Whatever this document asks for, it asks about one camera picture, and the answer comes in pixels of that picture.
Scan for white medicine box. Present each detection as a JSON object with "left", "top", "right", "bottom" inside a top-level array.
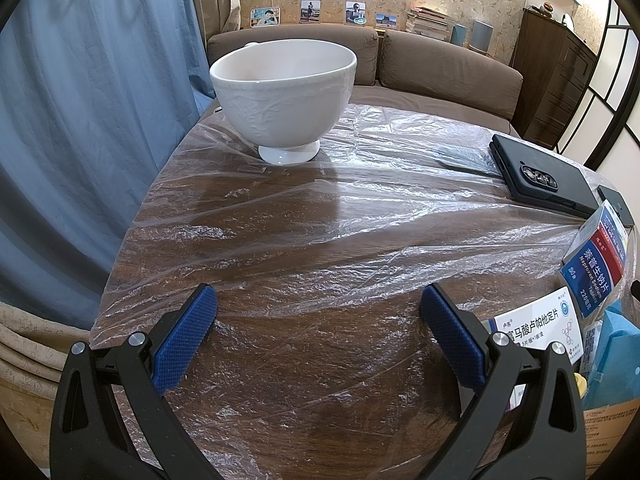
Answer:
[{"left": 483, "top": 287, "right": 584, "bottom": 364}]

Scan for grey cylinder speaker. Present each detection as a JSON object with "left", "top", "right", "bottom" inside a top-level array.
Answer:
[{"left": 469, "top": 20, "right": 494, "bottom": 53}]

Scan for stack of books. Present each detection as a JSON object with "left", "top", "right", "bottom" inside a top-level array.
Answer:
[{"left": 405, "top": 6, "right": 452, "bottom": 42}]

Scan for black phone with camera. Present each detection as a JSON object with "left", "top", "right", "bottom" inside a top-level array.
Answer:
[{"left": 489, "top": 133, "right": 599, "bottom": 219}]

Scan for white ceramic footed bowl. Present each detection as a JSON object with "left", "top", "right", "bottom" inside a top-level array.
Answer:
[{"left": 209, "top": 39, "right": 357, "bottom": 166}]

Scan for brown sofa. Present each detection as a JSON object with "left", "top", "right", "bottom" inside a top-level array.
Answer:
[{"left": 206, "top": 24, "right": 523, "bottom": 136}]

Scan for light blue paper bag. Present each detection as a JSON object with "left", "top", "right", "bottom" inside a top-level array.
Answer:
[{"left": 582, "top": 300, "right": 640, "bottom": 411}]

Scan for photo card far left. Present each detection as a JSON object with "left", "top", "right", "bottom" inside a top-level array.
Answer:
[{"left": 250, "top": 6, "right": 280, "bottom": 28}]

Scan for blue red naproxen box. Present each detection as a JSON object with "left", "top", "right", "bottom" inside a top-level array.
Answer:
[{"left": 561, "top": 200, "right": 628, "bottom": 318}]

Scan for teal cylinder container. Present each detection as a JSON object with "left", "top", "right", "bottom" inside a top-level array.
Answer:
[{"left": 450, "top": 24, "right": 466, "bottom": 47}]

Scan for brown cardboard box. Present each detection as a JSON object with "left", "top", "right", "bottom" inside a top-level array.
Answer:
[{"left": 584, "top": 399, "right": 639, "bottom": 479}]

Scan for dark blue smartphone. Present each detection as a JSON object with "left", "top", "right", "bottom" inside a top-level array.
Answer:
[{"left": 597, "top": 185, "right": 634, "bottom": 229}]

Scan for blue curtain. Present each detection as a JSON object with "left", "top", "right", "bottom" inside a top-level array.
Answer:
[{"left": 1, "top": 0, "right": 214, "bottom": 328}]

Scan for photo card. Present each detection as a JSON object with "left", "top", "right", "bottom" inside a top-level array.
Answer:
[
  {"left": 299, "top": 0, "right": 321, "bottom": 23},
  {"left": 375, "top": 13, "right": 398, "bottom": 29},
  {"left": 345, "top": 0, "right": 367, "bottom": 25},
  {"left": 250, "top": 6, "right": 280, "bottom": 28}
]

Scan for dark wooden cabinet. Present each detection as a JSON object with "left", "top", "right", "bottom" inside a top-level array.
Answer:
[{"left": 510, "top": 9, "right": 597, "bottom": 148}]

